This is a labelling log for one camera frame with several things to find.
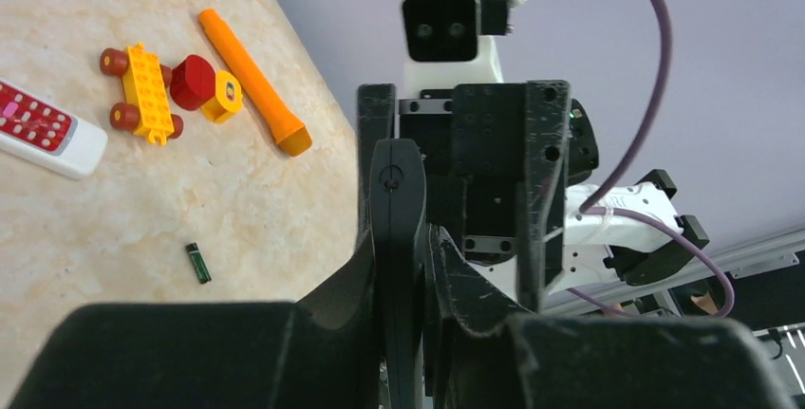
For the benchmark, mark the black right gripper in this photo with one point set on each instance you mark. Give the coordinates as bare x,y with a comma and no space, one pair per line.
474,152

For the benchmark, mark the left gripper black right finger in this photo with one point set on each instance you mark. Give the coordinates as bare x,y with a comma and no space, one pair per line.
490,352

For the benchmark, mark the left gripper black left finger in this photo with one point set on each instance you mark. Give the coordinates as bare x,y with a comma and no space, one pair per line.
319,352

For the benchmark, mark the white remote control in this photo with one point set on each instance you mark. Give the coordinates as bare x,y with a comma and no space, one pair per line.
46,135

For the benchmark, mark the black remote control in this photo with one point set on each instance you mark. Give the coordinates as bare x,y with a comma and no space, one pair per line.
396,207

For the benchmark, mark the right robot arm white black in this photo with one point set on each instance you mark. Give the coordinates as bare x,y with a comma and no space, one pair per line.
630,234

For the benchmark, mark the dark green AAA battery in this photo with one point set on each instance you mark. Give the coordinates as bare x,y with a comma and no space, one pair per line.
198,263

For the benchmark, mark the orange toy carrot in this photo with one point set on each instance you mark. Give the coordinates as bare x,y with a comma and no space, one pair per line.
288,132

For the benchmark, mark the red yellow toy piece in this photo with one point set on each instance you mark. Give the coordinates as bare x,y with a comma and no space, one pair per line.
196,85

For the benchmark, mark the yellow toy car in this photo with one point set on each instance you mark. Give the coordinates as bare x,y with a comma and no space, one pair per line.
145,109

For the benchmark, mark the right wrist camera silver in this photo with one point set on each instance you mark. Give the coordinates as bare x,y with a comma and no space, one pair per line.
452,42

